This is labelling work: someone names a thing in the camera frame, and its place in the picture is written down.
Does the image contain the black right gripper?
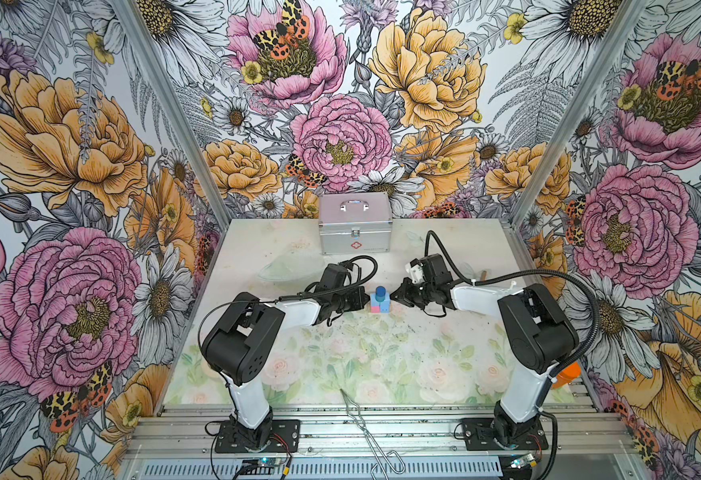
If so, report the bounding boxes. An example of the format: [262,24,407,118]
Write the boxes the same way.
[388,276,436,311]

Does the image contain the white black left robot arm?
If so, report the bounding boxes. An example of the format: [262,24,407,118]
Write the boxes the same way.
[198,255,378,453]

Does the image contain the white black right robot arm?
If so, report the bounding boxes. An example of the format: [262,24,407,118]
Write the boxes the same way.
[390,231,600,451]

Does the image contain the clear plastic bowl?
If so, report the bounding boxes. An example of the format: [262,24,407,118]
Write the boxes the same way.
[258,252,326,290]

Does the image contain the silver aluminium case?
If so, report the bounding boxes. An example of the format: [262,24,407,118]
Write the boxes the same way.
[318,192,392,255]

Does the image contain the orange plastic bottle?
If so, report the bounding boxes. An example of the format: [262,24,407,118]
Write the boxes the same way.
[552,362,581,389]

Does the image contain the left green circuit board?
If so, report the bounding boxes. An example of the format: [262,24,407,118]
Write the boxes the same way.
[236,457,290,475]

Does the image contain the green circuit board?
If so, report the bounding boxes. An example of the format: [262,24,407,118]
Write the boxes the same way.
[236,457,290,475]
[508,453,537,469]

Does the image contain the right green circuit board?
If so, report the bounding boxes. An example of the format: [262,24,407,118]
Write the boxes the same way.
[508,453,537,469]

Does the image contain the metal wire tongs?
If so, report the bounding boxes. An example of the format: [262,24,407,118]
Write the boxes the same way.
[340,389,406,479]

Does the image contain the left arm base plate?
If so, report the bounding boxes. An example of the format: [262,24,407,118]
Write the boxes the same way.
[212,419,300,454]

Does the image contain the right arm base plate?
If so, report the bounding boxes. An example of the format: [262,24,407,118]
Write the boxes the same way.
[455,417,549,451]

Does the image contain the aluminium rail frame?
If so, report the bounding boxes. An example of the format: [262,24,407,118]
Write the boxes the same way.
[124,404,635,460]

